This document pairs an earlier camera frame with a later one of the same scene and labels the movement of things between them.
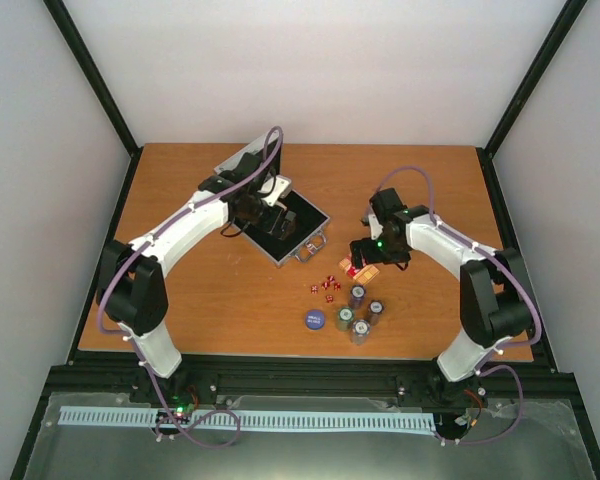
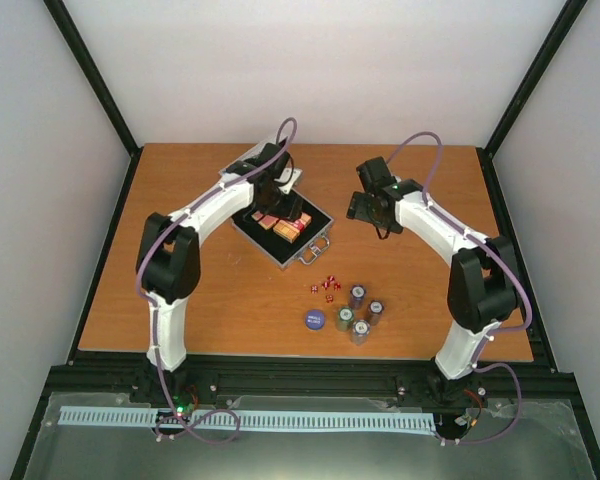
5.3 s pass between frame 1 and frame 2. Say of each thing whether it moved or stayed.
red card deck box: moved
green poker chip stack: stayed
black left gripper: moved
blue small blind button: stayed
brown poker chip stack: stayed
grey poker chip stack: stayed
